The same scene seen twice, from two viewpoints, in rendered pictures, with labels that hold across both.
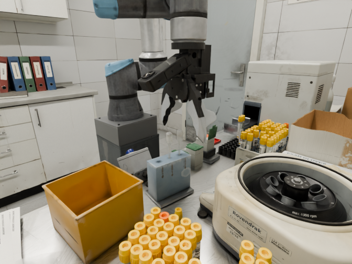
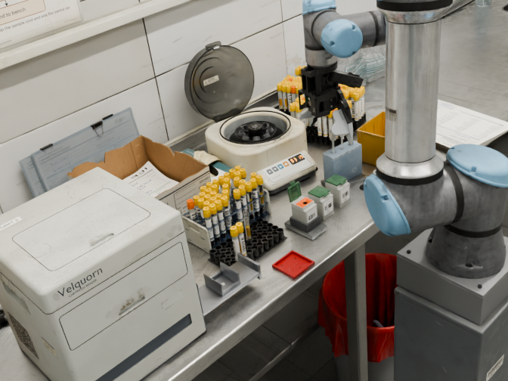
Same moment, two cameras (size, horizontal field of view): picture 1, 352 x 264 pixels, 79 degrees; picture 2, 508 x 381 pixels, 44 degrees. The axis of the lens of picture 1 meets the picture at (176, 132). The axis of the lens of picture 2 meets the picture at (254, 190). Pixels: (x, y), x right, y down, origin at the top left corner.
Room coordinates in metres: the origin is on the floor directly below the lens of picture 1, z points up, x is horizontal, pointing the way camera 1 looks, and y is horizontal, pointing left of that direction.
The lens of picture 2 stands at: (1.88, -0.10, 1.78)
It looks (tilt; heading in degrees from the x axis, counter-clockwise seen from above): 32 degrees down; 185
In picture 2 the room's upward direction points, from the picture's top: 8 degrees counter-clockwise
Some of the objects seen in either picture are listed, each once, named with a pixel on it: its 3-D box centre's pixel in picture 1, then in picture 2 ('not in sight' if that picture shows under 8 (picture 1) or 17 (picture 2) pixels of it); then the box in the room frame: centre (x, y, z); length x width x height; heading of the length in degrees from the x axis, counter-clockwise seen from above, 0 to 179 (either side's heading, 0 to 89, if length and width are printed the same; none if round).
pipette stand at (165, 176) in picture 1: (169, 176); (342, 165); (0.45, 0.02, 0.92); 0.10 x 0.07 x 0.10; 127
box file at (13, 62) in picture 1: (14, 74); not in sight; (1.99, 1.47, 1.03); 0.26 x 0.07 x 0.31; 45
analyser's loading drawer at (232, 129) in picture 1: (243, 122); (215, 288); (0.89, -0.30, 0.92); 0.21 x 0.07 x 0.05; 135
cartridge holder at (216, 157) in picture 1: (204, 152); (305, 222); (0.65, -0.10, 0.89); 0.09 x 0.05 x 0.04; 46
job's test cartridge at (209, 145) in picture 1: (205, 145); (304, 212); (0.65, -0.10, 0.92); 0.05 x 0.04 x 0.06; 46
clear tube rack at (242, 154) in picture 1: (265, 152); (227, 215); (0.61, -0.29, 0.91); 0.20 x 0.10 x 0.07; 135
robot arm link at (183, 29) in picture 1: (187, 32); (322, 54); (0.48, -0.02, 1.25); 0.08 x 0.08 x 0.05
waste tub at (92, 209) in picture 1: (97, 204); (390, 141); (0.34, 0.16, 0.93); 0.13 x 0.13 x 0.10; 50
